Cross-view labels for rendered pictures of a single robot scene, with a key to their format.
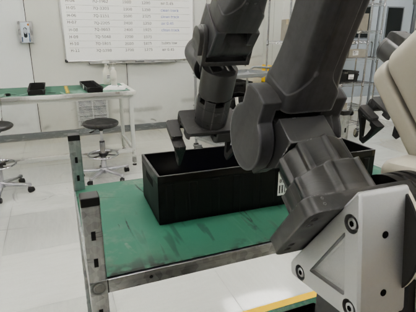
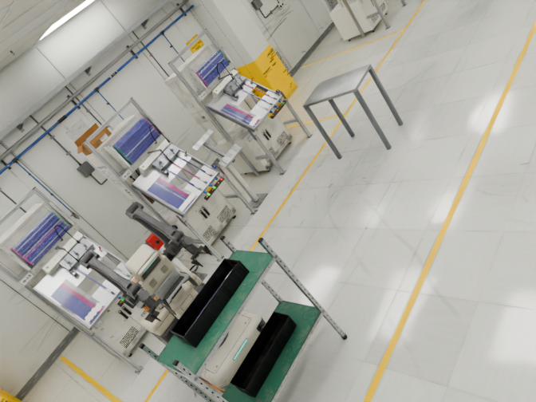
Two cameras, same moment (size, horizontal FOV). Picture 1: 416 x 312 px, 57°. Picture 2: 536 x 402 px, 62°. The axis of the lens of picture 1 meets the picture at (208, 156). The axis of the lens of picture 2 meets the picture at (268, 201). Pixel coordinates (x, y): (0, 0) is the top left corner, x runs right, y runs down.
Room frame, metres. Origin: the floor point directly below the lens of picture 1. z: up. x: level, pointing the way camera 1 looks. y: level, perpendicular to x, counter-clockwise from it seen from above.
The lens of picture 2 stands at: (3.39, 0.13, 2.50)
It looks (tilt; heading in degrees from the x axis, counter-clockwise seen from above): 27 degrees down; 170
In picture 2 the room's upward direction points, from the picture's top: 39 degrees counter-clockwise
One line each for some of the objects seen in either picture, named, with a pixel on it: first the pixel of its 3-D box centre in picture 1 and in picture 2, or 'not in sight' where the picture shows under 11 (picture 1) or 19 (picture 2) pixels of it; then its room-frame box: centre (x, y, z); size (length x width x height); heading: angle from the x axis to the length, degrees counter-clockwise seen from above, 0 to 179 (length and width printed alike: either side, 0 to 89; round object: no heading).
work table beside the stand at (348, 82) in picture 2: not in sight; (353, 114); (-0.85, 2.20, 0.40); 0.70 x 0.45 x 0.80; 26
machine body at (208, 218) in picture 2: not in sight; (195, 217); (-1.98, 0.17, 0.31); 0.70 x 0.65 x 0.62; 112
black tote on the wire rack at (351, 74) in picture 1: (339, 75); not in sight; (5.18, -1.77, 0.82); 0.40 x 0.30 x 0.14; 118
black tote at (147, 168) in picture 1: (259, 172); (210, 300); (0.92, -0.13, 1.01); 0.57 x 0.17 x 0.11; 110
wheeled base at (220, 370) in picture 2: not in sight; (223, 345); (0.19, -0.40, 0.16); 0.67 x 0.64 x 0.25; 20
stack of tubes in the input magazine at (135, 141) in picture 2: not in sight; (135, 140); (-1.89, 0.27, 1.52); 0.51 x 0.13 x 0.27; 112
